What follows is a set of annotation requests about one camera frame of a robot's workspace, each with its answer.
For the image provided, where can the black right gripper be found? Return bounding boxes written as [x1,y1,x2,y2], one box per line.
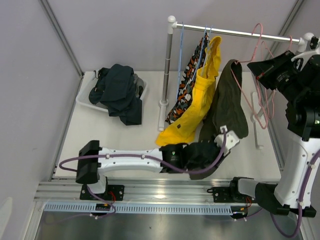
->
[248,50,308,103]

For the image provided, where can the pink wire hanger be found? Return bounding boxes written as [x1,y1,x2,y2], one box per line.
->
[231,23,269,130]
[260,40,276,120]

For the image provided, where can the olive green shorts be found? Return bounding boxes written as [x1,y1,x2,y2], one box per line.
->
[183,59,249,180]

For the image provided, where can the blue wire hanger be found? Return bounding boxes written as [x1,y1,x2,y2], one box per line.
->
[176,22,184,100]
[192,24,209,83]
[200,25,213,77]

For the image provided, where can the yellow shorts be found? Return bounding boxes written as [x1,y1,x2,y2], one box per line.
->
[166,36,222,136]

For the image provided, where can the dark navy shorts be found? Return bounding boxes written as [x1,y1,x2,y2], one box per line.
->
[88,64,143,126]

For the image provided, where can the grey shorts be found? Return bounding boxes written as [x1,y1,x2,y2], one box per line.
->
[133,73,145,99]

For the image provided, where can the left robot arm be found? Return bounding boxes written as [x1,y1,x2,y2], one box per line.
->
[76,140,224,200]

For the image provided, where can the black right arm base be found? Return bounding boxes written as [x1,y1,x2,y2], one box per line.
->
[206,186,257,204]

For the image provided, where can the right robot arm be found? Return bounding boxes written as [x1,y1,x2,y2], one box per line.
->
[228,50,320,218]

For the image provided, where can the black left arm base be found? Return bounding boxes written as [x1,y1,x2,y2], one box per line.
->
[79,184,125,202]

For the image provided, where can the camouflage patterned shorts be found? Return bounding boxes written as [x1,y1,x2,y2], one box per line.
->
[165,33,209,125]

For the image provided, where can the white steel clothes rack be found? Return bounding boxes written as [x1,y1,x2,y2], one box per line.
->
[155,15,315,146]

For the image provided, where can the white perforated plastic basket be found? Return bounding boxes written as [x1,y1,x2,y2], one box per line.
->
[76,70,148,113]

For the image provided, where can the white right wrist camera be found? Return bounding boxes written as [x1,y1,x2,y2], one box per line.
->
[291,32,320,65]

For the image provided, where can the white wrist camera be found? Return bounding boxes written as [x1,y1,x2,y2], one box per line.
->
[291,32,320,65]
[214,125,240,157]

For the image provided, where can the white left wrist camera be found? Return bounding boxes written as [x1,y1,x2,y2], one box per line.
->
[214,125,240,157]

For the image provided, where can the white slotted cable duct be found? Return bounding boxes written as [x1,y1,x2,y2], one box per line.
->
[43,202,233,216]

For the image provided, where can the aluminium mounting rail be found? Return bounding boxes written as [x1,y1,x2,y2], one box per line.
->
[32,178,286,205]

